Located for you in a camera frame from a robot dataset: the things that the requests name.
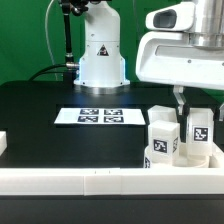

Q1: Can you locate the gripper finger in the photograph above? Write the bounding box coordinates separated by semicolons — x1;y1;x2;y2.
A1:
215;102;224;121

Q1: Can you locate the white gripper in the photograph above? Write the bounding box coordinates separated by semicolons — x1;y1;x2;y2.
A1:
136;32;224;142

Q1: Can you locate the white round stool seat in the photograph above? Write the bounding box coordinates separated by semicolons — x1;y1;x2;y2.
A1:
143;143;210;168

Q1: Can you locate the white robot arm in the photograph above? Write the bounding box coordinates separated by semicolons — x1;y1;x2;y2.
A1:
76;0;224;115

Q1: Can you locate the white sheet with tags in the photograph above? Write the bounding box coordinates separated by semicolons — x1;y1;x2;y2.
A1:
54;108;145;125

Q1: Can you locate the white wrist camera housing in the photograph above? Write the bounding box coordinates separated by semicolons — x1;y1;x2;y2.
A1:
146;2;195;31

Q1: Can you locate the black camera stand pole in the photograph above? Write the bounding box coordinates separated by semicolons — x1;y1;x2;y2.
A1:
60;0;75;84

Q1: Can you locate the black cable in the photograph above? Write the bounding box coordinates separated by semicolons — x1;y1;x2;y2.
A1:
29;64;69;82

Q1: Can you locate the white cable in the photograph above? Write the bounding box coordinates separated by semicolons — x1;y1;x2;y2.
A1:
44;0;59;81

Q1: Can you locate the white left fence wall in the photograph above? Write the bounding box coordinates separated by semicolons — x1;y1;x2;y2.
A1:
0;131;7;156

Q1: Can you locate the white front fence wall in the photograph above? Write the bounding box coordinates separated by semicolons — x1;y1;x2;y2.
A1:
0;168;224;196

